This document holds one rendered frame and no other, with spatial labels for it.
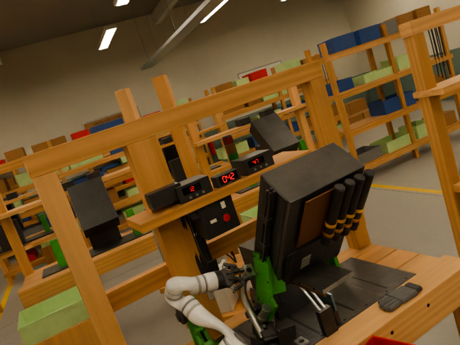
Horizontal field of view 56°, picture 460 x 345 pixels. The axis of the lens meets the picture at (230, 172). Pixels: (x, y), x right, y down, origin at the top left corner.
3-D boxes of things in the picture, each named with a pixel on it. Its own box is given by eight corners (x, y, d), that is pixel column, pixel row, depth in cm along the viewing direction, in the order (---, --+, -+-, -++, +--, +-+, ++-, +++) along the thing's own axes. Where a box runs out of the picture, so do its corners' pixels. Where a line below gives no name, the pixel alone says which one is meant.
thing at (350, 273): (355, 278, 166) (353, 270, 166) (324, 298, 160) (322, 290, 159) (296, 259, 201) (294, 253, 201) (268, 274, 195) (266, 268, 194)
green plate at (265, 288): (289, 304, 174) (285, 252, 173) (271, 309, 170) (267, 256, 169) (273, 296, 184) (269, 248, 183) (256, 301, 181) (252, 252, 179)
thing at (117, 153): (167, 220, 858) (127, 112, 822) (9, 287, 759) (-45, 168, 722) (161, 216, 909) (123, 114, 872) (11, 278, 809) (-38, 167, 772)
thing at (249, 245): (330, 289, 204) (310, 224, 199) (280, 322, 192) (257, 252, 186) (307, 280, 221) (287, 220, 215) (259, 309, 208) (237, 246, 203)
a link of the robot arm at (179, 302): (159, 298, 168) (183, 322, 161) (161, 283, 163) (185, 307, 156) (173, 289, 172) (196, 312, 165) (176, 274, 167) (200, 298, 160)
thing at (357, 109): (363, 124, 1203) (356, 98, 1191) (384, 122, 1129) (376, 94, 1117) (329, 138, 1159) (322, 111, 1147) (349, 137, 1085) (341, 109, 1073)
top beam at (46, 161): (323, 76, 228) (318, 59, 226) (31, 179, 165) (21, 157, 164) (313, 79, 236) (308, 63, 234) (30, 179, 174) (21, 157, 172)
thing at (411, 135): (471, 133, 742) (440, 1, 704) (361, 185, 661) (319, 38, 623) (445, 135, 792) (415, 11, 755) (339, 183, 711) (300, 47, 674)
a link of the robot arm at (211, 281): (207, 280, 180) (192, 284, 178) (212, 265, 173) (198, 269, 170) (214, 300, 175) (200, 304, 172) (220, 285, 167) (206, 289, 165)
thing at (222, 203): (241, 224, 194) (231, 194, 192) (209, 241, 187) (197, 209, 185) (228, 222, 205) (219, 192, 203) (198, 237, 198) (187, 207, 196)
